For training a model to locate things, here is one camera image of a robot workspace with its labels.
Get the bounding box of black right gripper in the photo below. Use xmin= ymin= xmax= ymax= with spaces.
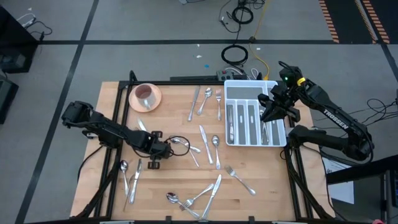
xmin=257 ymin=83 xmax=302 ymax=123

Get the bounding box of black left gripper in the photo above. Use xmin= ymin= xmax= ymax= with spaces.
xmin=146 ymin=131 xmax=173 ymax=170

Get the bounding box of silver fork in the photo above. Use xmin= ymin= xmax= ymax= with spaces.
xmin=123 ymin=173 xmax=135 ymax=212
xmin=181 ymin=138 xmax=200 ymax=168
xmin=181 ymin=183 xmax=215 ymax=209
xmin=215 ymin=90 xmax=223 ymax=121
xmin=224 ymin=165 xmax=257 ymax=196

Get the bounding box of white plastic cutlery tray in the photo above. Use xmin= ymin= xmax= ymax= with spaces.
xmin=223 ymin=79 xmax=287 ymax=147

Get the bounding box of grey power strip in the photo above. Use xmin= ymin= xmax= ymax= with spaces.
xmin=216 ymin=70 xmax=240 ymax=82

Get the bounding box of pink round plate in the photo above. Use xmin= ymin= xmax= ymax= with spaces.
xmin=128 ymin=83 xmax=163 ymax=113

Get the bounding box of black flat bar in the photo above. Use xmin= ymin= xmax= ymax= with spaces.
xmin=169 ymin=75 xmax=218 ymax=83

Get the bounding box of white paper sheet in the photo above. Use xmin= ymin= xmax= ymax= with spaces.
xmin=322 ymin=157 xmax=356 ymax=205

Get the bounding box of black orange-striped floor mat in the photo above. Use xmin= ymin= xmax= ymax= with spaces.
xmin=318 ymin=0 xmax=398 ymax=45

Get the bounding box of black box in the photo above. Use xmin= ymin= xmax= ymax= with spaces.
xmin=0 ymin=77 xmax=19 ymax=125

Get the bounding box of black cabinet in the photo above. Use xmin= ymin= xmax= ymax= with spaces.
xmin=0 ymin=5 xmax=40 ymax=75

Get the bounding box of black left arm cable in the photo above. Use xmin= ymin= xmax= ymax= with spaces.
xmin=167 ymin=135 xmax=192 ymax=157

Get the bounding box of yellow cable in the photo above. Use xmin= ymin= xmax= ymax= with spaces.
xmin=248 ymin=0 xmax=271 ymax=81

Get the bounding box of coiled black cable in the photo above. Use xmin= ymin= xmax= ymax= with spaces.
xmin=221 ymin=44 xmax=249 ymax=67
xmin=231 ymin=5 xmax=254 ymax=26

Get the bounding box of thin black cable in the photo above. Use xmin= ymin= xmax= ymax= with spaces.
xmin=29 ymin=19 xmax=53 ymax=42
xmin=218 ymin=0 xmax=249 ymax=45

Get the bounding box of black cable bundle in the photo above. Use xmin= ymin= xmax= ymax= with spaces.
xmin=366 ymin=97 xmax=398 ymax=129

